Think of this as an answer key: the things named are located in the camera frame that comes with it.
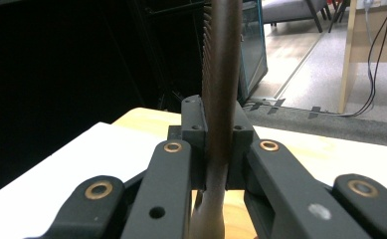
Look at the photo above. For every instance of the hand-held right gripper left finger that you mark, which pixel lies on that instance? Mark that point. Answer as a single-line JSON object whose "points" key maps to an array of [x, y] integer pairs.
{"points": [[167, 186]]}

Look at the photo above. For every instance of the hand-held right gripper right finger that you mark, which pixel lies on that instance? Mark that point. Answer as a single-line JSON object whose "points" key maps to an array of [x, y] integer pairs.
{"points": [[280, 186]]}

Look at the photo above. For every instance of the black floor tape strip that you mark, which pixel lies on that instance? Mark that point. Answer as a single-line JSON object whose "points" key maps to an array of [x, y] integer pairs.
{"points": [[256, 106], [276, 106], [314, 112]]}

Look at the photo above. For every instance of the white table mat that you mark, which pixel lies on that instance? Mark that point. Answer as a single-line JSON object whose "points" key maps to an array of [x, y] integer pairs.
{"points": [[81, 162]]}

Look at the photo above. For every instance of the grey cabinet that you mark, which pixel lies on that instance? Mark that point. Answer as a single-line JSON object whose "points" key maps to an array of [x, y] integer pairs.
{"points": [[252, 49]]}

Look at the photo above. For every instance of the black curtain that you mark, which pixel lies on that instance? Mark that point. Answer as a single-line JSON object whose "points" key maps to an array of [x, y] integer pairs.
{"points": [[65, 59]]}

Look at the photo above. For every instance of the grey sofa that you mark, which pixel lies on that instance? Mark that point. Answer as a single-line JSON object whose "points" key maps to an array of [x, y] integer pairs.
{"points": [[290, 10]]}

